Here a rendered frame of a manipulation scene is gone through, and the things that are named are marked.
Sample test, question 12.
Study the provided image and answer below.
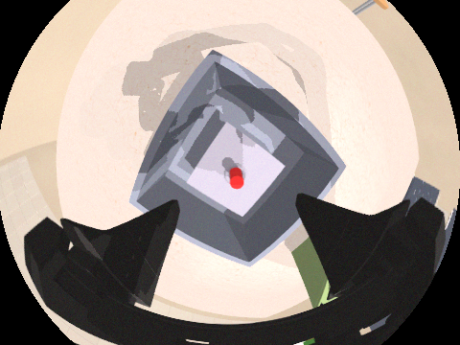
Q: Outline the red peg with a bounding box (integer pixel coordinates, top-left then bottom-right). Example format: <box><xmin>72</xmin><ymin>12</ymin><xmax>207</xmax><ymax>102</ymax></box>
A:
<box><xmin>230</xmin><ymin>168</ymin><xmax>243</xmax><ymax>189</ymax></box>

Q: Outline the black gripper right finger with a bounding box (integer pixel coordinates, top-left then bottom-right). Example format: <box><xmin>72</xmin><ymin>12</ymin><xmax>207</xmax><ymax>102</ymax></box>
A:
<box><xmin>295</xmin><ymin>194</ymin><xmax>410</xmax><ymax>295</ymax></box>

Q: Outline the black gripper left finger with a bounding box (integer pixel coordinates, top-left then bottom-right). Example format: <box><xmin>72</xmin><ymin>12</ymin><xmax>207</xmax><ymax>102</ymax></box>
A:
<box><xmin>60</xmin><ymin>199</ymin><xmax>180</xmax><ymax>308</ymax></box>

